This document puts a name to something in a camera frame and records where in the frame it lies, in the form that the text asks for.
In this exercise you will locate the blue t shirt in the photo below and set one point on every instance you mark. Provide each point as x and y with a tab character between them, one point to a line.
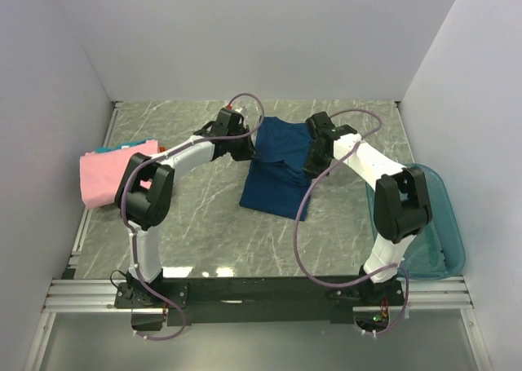
276	182

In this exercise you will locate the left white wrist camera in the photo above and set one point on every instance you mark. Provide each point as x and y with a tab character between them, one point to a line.
241	110

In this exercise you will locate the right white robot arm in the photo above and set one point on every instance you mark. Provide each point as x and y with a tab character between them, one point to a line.
402	206

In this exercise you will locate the teal plastic bin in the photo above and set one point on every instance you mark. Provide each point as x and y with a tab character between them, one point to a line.
437	252

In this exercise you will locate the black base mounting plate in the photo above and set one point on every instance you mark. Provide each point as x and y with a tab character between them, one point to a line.
248	300

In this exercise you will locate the folded pink t shirt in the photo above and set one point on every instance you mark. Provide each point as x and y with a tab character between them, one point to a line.
101	174

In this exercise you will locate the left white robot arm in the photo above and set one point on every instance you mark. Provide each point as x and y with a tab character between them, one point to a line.
146	189

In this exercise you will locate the folded teal t shirt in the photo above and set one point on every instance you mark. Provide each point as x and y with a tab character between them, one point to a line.
121	146

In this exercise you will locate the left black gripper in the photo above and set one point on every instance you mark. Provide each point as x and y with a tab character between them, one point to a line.
249	152

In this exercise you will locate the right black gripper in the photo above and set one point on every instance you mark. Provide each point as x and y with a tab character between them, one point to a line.
310	168

